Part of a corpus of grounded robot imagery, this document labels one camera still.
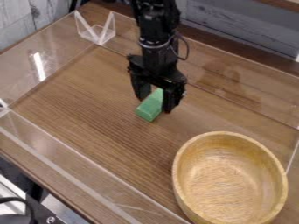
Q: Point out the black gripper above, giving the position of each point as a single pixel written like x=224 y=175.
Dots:
x=155 y=68

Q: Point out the green rectangular block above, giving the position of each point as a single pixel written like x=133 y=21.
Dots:
x=149 y=108

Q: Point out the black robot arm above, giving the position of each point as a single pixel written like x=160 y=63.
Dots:
x=157 y=18

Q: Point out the brown wooden bowl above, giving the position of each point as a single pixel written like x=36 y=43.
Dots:
x=228 y=180

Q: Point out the clear acrylic corner bracket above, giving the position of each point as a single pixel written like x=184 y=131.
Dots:
x=99 y=34

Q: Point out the black metal mount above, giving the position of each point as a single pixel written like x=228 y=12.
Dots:
x=25 y=203

